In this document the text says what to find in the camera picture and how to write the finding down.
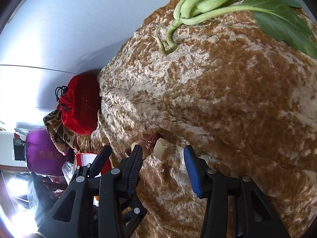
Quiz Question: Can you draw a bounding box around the green bok choy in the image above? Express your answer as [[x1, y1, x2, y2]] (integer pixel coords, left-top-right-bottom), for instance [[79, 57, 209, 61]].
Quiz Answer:
[[155, 0, 316, 59]]

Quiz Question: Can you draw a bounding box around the red velvet drawstring pouch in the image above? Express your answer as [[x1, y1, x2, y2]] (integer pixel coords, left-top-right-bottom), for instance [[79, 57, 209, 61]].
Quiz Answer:
[[57, 74, 101, 135]]

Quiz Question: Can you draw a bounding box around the purple fabric bag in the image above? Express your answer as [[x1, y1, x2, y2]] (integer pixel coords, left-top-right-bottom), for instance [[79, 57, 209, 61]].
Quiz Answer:
[[25, 129, 75, 177]]

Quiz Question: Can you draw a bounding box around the red jujube date right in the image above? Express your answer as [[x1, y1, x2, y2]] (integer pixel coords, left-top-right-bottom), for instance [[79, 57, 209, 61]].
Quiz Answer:
[[145, 133, 162, 151]]

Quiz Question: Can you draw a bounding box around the red jujube date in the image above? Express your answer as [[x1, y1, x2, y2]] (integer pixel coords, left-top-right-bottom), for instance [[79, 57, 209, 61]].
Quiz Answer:
[[145, 133, 162, 151], [125, 148, 132, 157]]

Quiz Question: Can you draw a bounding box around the red jujube date left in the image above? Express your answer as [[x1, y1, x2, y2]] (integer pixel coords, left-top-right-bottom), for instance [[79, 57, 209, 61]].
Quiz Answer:
[[125, 148, 132, 157]]

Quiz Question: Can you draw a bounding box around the golden brown velvet blanket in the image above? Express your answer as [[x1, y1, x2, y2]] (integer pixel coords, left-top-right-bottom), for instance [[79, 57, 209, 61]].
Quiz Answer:
[[78, 0, 316, 237]]

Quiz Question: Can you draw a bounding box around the black monitor screen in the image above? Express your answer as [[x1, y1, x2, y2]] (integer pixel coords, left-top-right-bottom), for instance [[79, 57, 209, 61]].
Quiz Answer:
[[13, 133, 26, 161]]

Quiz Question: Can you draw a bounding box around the pale ginger piece lower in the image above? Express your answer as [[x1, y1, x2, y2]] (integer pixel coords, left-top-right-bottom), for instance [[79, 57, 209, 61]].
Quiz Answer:
[[153, 138, 174, 161]]

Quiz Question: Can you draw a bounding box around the red white shallow box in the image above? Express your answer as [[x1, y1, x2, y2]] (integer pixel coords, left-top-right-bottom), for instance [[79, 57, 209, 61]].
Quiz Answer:
[[75, 153, 112, 177]]

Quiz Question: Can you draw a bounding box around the brown floral patterned cloth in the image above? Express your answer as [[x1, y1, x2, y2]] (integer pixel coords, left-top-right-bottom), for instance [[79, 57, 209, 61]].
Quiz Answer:
[[43, 109, 78, 155]]

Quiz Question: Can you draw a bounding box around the clear plastic bag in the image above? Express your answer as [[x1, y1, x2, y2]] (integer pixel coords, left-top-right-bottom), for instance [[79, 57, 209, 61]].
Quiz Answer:
[[62, 161, 75, 185]]

